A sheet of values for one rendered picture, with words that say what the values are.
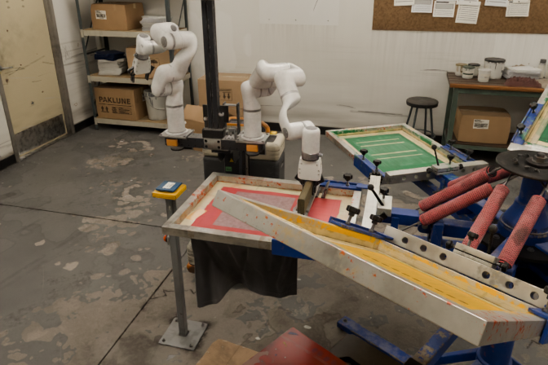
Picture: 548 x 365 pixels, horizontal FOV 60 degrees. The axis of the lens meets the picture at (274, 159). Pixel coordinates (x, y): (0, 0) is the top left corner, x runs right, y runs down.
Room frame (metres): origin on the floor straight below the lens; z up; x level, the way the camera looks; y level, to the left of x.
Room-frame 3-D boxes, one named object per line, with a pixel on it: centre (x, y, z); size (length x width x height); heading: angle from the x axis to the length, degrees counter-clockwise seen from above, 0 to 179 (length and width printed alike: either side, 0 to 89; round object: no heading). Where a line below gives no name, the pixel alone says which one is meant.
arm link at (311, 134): (1.89, -0.15, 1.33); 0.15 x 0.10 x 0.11; 26
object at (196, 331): (2.16, 0.54, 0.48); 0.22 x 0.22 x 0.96; 75
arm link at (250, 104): (2.42, 0.11, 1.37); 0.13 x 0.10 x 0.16; 116
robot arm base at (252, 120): (2.43, 0.11, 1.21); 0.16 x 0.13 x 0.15; 169
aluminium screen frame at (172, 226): (1.90, 0.02, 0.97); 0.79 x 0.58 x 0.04; 75
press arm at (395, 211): (1.76, -0.52, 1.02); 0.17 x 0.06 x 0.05; 75
